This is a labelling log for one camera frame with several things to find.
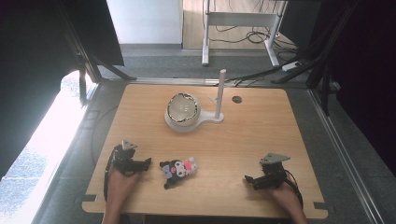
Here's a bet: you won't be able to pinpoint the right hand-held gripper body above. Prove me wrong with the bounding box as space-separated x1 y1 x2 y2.
259 152 291 189

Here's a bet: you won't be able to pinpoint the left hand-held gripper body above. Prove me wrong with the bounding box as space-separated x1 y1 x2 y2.
112 139 140 177

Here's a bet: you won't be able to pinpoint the black and pink plush toy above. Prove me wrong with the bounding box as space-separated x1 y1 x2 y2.
159 156 198 190

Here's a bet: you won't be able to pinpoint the person's right hand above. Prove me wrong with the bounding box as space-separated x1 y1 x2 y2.
268 181 301 216

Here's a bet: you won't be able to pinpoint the round white bowl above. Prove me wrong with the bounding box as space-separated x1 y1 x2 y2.
166 91 202 127

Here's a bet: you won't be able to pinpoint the white stand with pole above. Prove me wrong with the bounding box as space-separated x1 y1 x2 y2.
163 68 228 133

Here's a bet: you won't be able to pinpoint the white power strip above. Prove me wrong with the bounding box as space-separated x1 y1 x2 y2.
281 61 303 72

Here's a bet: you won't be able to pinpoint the black metal stand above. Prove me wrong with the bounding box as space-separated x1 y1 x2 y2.
59 0 137 106
270 0 362 117

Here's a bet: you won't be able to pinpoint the white panel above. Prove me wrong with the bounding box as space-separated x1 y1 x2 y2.
106 0 184 45

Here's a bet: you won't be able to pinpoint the left hand-held gripper black cable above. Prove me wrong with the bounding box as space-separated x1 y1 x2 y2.
103 148 117 202

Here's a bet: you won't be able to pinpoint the hand-held gripper black cable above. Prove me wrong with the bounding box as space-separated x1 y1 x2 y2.
103 148 117 202
283 169 304 210

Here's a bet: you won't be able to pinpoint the right hand-held gripper black cable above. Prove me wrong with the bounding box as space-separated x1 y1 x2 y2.
283 169 304 210

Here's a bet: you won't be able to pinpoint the black floor cables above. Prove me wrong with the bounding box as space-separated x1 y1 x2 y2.
206 0 302 87

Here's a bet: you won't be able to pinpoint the white metal desk frame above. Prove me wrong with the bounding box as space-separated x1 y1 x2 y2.
201 0 288 68

